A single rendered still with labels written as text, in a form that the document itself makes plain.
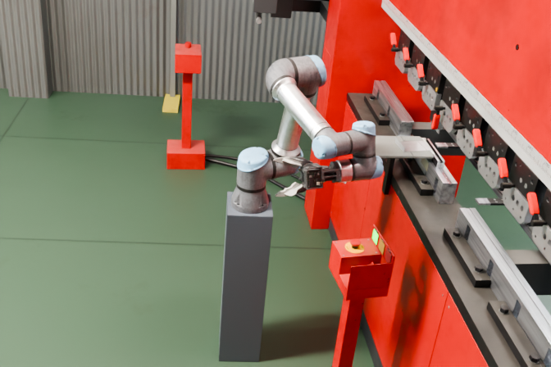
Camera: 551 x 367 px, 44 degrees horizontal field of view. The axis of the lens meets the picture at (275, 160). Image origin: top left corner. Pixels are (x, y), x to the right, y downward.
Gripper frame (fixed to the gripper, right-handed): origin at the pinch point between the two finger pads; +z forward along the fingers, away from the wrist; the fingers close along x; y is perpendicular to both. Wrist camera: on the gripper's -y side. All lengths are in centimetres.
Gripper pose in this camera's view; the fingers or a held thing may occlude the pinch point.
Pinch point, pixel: (275, 177)
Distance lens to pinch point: 217.3
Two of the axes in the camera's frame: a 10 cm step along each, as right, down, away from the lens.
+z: -9.7, 1.1, -2.3
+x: 0.6, 9.8, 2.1
